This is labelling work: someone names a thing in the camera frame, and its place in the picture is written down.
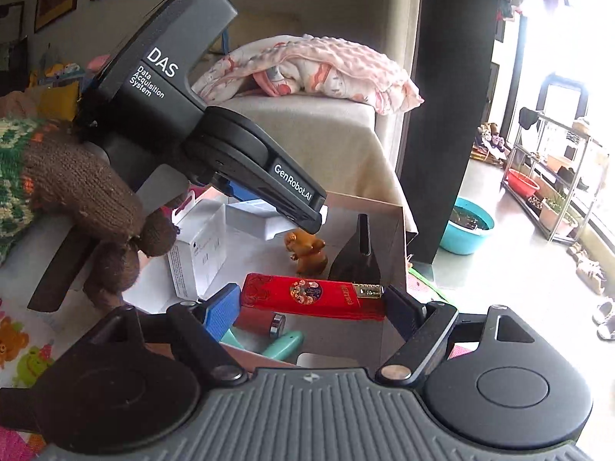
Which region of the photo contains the white carton box with text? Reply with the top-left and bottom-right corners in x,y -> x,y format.
167,192 -> 226,301

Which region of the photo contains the pink cardboard box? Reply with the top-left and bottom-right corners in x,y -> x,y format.
120,186 -> 410,371

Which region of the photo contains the brown animal figurine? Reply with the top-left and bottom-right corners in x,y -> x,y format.
284,229 -> 328,277

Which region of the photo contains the black cylindrical cup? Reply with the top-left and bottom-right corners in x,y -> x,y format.
328,213 -> 381,284

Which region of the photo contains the red lighter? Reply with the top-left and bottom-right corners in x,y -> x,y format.
240,273 -> 386,320

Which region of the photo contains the brown knit gloved hand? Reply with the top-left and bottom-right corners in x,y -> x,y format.
21,125 -> 178,312

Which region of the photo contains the yellow cushion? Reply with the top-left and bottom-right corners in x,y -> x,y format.
38,81 -> 79,122

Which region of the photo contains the colourful duck play mat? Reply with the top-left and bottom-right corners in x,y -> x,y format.
1,298 -> 56,461

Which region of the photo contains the pink floral blanket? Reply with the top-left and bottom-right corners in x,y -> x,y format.
192,35 -> 423,116

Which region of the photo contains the beige sofa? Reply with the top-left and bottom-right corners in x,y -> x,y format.
214,29 -> 416,232

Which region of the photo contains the turquoise basin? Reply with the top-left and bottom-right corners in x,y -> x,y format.
440,197 -> 495,256

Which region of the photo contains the beige curtain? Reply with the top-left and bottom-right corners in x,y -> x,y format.
306,0 -> 421,63

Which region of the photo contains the metal shelf rack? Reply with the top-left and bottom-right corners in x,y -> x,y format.
501,107 -> 611,245

